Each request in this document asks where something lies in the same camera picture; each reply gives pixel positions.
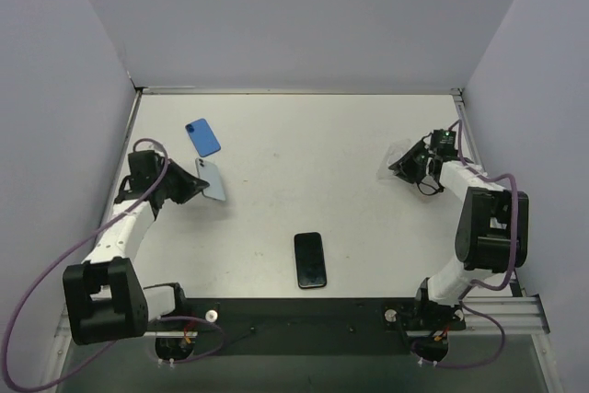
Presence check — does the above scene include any black phone with blue back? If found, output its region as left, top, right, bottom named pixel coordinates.
left=185, top=118, right=221, bottom=157

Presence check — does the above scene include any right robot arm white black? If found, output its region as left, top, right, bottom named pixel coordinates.
left=384, top=129, right=530, bottom=321

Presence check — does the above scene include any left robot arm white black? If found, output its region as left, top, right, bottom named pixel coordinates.
left=63, top=150, right=210, bottom=345

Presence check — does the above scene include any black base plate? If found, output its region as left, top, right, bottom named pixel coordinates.
left=133, top=296, right=468, bottom=357

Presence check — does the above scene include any aluminium front rail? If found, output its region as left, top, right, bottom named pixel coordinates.
left=54, top=294, right=551, bottom=338

